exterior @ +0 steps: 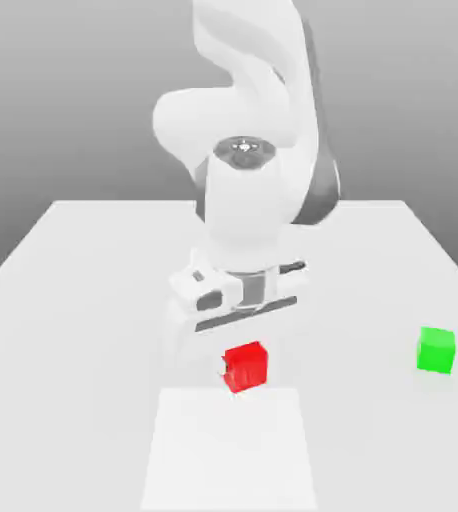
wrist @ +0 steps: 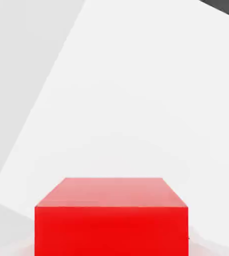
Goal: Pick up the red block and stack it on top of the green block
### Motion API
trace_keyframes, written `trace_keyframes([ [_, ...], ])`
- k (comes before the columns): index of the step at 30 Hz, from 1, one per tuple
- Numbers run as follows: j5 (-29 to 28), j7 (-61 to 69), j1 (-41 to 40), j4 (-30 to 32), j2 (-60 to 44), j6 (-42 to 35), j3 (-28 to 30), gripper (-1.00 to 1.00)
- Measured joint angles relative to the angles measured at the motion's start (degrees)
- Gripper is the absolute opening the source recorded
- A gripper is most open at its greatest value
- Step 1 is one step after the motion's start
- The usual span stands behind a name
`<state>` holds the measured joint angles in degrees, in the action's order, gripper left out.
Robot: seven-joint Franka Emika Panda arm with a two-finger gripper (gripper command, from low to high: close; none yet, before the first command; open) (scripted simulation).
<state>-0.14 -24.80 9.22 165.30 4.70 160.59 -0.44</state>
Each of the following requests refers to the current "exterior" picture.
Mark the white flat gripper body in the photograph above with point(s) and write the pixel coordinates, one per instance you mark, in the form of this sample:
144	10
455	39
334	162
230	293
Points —
245	320

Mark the small red cube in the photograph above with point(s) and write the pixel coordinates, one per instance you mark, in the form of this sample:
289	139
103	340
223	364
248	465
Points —
247	366

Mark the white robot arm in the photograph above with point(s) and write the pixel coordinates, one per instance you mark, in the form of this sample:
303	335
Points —
249	80

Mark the small green cube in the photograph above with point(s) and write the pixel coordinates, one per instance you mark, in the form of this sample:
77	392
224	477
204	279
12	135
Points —
435	350

